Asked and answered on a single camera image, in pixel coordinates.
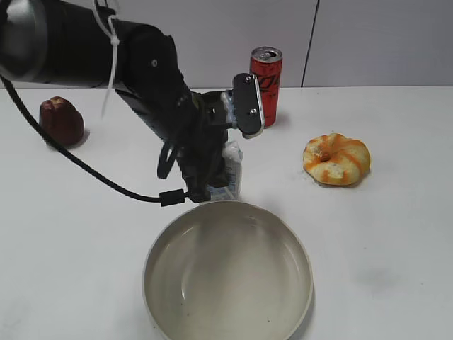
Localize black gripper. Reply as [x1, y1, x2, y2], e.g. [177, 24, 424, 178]
[176, 73, 265, 203]

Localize blue white milk carton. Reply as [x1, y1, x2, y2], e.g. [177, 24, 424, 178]
[208, 140, 243, 201]

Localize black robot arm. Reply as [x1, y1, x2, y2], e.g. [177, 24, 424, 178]
[1, 1, 265, 206]

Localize beige round plate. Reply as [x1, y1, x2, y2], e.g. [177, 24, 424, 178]
[142, 201, 314, 339]

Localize red soda can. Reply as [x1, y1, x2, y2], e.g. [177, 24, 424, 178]
[250, 46, 283, 128]

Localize orange glazed donut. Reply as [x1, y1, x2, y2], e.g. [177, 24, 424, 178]
[302, 133, 371, 186]

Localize white zip tie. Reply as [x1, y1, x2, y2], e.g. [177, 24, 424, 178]
[91, 1, 120, 118]

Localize dark red wax apple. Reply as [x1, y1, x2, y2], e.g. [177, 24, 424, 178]
[39, 96, 85, 147]

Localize black cable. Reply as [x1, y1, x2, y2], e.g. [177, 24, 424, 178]
[0, 76, 187, 208]

